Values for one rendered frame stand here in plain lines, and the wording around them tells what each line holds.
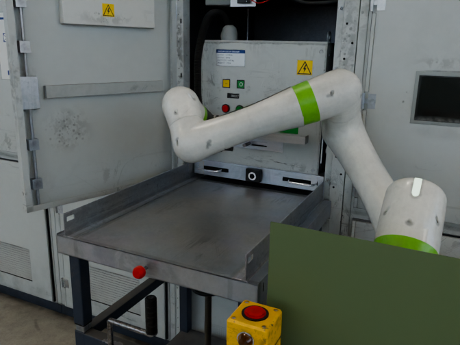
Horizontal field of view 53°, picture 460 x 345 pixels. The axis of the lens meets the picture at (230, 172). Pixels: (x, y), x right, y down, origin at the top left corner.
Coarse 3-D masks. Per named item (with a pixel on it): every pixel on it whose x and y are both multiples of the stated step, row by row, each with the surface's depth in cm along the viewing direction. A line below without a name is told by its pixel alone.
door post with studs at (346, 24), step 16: (352, 0) 147; (352, 16) 148; (336, 32) 151; (352, 32) 149; (336, 48) 152; (352, 48) 150; (336, 64) 154; (352, 64) 151; (336, 160) 161; (336, 176) 162; (336, 192) 163; (336, 208) 165; (336, 224) 166
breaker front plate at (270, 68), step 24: (216, 48) 175; (240, 48) 171; (264, 48) 167; (288, 48) 163; (312, 48) 160; (216, 72) 177; (240, 72) 173; (264, 72) 169; (288, 72) 165; (312, 72) 161; (216, 96) 180; (240, 96) 175; (264, 96) 171; (240, 144) 180; (288, 144) 171; (312, 144) 167; (288, 168) 174; (312, 168) 169
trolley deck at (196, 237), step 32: (192, 192) 171; (224, 192) 172; (256, 192) 173; (128, 224) 140; (160, 224) 141; (192, 224) 141; (224, 224) 142; (256, 224) 142; (320, 224) 154; (96, 256) 126; (128, 256) 121; (160, 256) 119; (192, 256) 120; (224, 256) 120; (192, 288) 114; (224, 288) 110; (256, 288) 106
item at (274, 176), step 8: (208, 160) 187; (208, 168) 188; (216, 168) 186; (224, 168) 184; (232, 168) 183; (240, 168) 181; (264, 168) 177; (224, 176) 185; (232, 176) 183; (240, 176) 182; (264, 176) 177; (272, 176) 176; (280, 176) 174; (288, 176) 173; (296, 176) 172; (304, 176) 170; (320, 176) 168; (272, 184) 177; (280, 184) 175; (288, 184) 174
